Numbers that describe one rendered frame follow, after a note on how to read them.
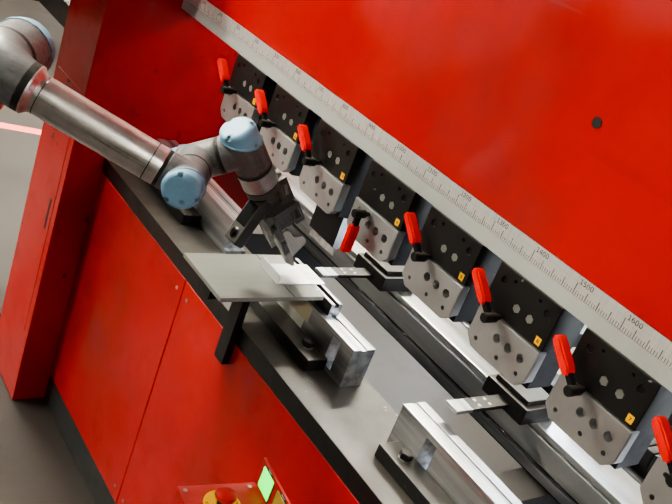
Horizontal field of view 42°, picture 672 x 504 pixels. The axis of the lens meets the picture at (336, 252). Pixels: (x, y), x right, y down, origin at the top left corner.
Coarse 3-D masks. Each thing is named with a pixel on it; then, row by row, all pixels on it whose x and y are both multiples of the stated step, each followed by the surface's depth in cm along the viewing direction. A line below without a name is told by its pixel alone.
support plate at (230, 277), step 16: (192, 256) 188; (208, 256) 191; (224, 256) 193; (240, 256) 196; (256, 256) 199; (272, 256) 202; (208, 272) 184; (224, 272) 187; (240, 272) 189; (256, 272) 192; (224, 288) 180; (240, 288) 183; (256, 288) 185; (272, 288) 188; (288, 288) 190; (304, 288) 193
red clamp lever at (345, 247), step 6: (354, 210) 174; (360, 210) 175; (354, 216) 174; (360, 216) 175; (366, 216) 176; (354, 222) 176; (348, 228) 176; (354, 228) 176; (348, 234) 176; (354, 234) 177; (348, 240) 177; (354, 240) 178; (342, 246) 178; (348, 246) 178
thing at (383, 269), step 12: (360, 264) 214; (372, 264) 212; (384, 264) 211; (324, 276) 202; (336, 276) 204; (348, 276) 206; (360, 276) 208; (372, 276) 211; (384, 276) 208; (396, 276) 210; (384, 288) 209; (396, 288) 211
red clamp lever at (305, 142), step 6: (300, 126) 190; (306, 126) 191; (300, 132) 190; (306, 132) 190; (300, 138) 190; (306, 138) 190; (300, 144) 190; (306, 144) 189; (306, 150) 189; (306, 156) 189; (306, 162) 188; (312, 162) 188; (318, 162) 190
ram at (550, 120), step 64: (256, 0) 212; (320, 0) 192; (384, 0) 176; (448, 0) 162; (512, 0) 150; (576, 0) 139; (640, 0) 130; (256, 64) 212; (320, 64) 192; (384, 64) 175; (448, 64) 161; (512, 64) 149; (576, 64) 139; (640, 64) 130; (384, 128) 175; (448, 128) 161; (512, 128) 149; (576, 128) 139; (640, 128) 130; (512, 192) 149; (576, 192) 139; (640, 192) 130; (512, 256) 148; (576, 256) 138; (640, 256) 130
